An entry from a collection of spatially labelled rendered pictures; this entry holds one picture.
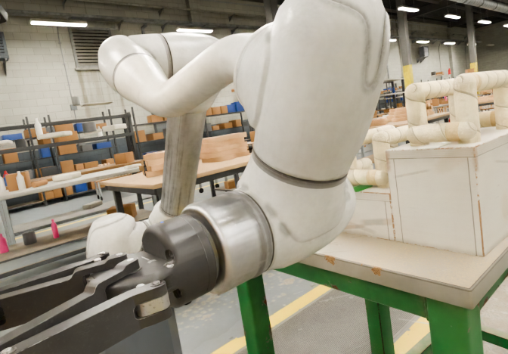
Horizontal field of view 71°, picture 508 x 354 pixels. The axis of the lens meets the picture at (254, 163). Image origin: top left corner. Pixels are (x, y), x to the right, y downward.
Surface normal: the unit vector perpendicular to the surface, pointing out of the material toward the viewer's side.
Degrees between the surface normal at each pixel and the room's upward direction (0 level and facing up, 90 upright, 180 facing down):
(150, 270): 1
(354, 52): 103
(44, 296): 89
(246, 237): 74
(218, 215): 37
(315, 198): 113
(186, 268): 84
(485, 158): 90
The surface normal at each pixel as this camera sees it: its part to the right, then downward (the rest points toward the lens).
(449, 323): -0.76, 0.19
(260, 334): 0.63, -0.01
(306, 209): 0.23, 0.37
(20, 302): 0.34, 0.04
